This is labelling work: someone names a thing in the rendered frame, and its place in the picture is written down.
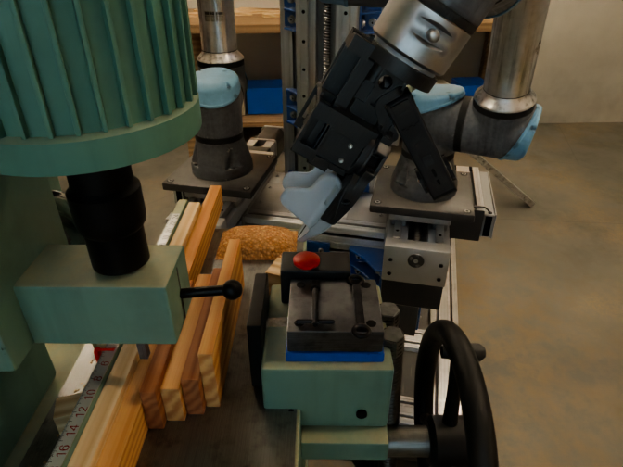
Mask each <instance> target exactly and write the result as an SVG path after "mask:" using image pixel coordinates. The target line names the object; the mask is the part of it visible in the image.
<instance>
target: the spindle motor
mask: <svg viewBox="0 0 623 467"><path fill-rule="evenodd" d="M201 125H202V118H201V110H200V103H199V95H198V91H197V75H196V68H195V60H194V52H193V45H192V36H191V29H190V21H189V14H188V5H187V0H0V174H1V175H8V176H18V177H57V176H69V175H78V174H85V173H93V172H99V171H103V170H113V169H117V168H121V167H125V166H130V165H133V164H136V163H139V162H143V161H146V160H149V159H152V158H156V157H158V156H161V155H163V154H166V153H168V152H170V151H172V150H173V149H175V148H177V147H179V146H181V145H183V144H185V143H186V142H188V141H189V140H191V139H192V138H193V137H194V136H195V135H196V134H197V133H198V131H199V130H200V127H201Z"/></svg>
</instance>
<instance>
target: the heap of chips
mask: <svg viewBox="0 0 623 467"><path fill-rule="evenodd" d="M229 239H240V243H241V253H242V260H276V259H277V258H282V253H283V252H297V241H298V231H290V230H289V229H287V228H285V227H280V226H272V225H245V226H236V227H233V228H231V229H229V230H228V231H223V233H222V238H221V242H220V244H219V247H218V250H217V254H216V257H215V259H220V260H224V256H225V253H226V249H227V246H228V243H229Z"/></svg>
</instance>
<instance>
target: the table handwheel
mask: <svg viewBox="0 0 623 467"><path fill-rule="evenodd" d="M442 344H443V346H444V347H445V349H446V351H447V353H448V356H449V359H450V361H451V362H450V371H449V380H448V389H447V395H446V400H445V406H444V411H443V415H442V414H434V383H435V372H436V366H437V360H438V356H439V351H440V348H441V346H442ZM460 400H461V406H462V412H463V415H459V409H460ZM413 409H414V425H406V424H398V425H387V428H388V440H389V447H388V457H416V459H417V467H499V459H498V449H497V442H496V435H495V428H494V422H493V417H492V411H491V406H490V399H489V394H488V390H487V387H486V383H485V380H484V376H483V373H482V371H481V368H480V365H479V362H478V359H477V355H476V353H475V350H474V349H473V347H472V345H471V343H470V341H469V339H468V338H467V336H466V335H465V333H464V331H463V330H462V329H461V328H460V327H459V326H458V325H457V324H455V323H454V322H451V321H449V320H437V321H434V322H432V323H430V324H429V325H428V327H427V328H426V330H425V332H424V334H423V337H422V340H421V343H420V347H419V350H418V355H417V361H416V368H415V377H414V403H413Z"/></svg>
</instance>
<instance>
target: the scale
mask: <svg viewBox="0 0 623 467"><path fill-rule="evenodd" d="M179 216H180V214H172V215H171V216H170V218H169V220H168V222H167V224H166V226H165V228H164V230H163V232H162V234H161V236H160V238H159V240H158V242H157V245H159V246H166V244H167V242H168V240H169V238H170V235H171V233H172V230H173V228H174V226H175V224H176V222H177V220H178V218H179ZM118 345H119V344H106V346H105V348H115V350H114V351H103V352H102V354H101V356H100V358H99V360H98V362H97V364H96V366H95V368H94V370H93V372H92V374H91V376H90V378H89V380H88V382H87V384H86V386H85V388H84V390H83V392H82V394H81V396H80V398H79V400H78V402H77V404H76V406H75V408H74V410H73V412H72V414H71V416H70V418H69V420H68V422H67V424H66V426H65V428H64V430H63V432H62V434H61V436H60V438H59V440H58V442H57V444H56V446H55V448H54V450H53V452H52V454H51V456H50V458H49V460H48V462H47V464H46V466H45V467H61V466H62V464H63V462H64V460H65V458H66V456H67V454H68V452H69V450H70V447H71V445H72V442H73V440H74V438H75V436H76V435H77V433H78V431H79V429H80V426H81V424H82V422H83V419H84V417H85V415H86V413H87V411H88V409H89V407H90V405H91V403H92V401H93V399H94V397H95V393H96V391H97V389H98V387H99V386H100V384H101V382H102V379H103V377H104V375H105V373H106V371H107V369H108V366H109V364H110V362H111V360H112V358H113V356H114V354H115V352H116V350H117V347H118Z"/></svg>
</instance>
